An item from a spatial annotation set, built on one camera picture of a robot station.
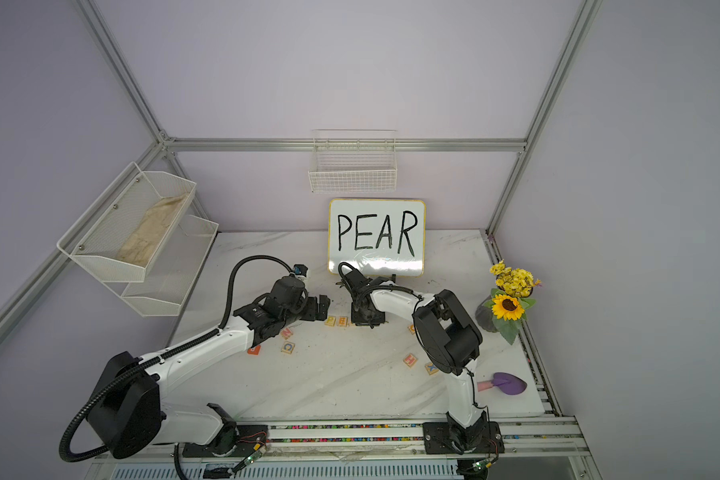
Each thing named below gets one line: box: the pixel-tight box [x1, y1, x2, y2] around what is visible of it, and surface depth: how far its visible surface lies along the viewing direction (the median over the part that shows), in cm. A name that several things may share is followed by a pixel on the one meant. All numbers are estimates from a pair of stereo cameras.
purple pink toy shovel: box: [477, 372, 527, 395], surface depth 83 cm
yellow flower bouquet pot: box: [475, 260, 542, 345], surface depth 77 cm
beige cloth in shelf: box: [117, 192, 190, 267], surface depth 81 cm
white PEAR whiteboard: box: [328, 199, 427, 277], surface depth 106 cm
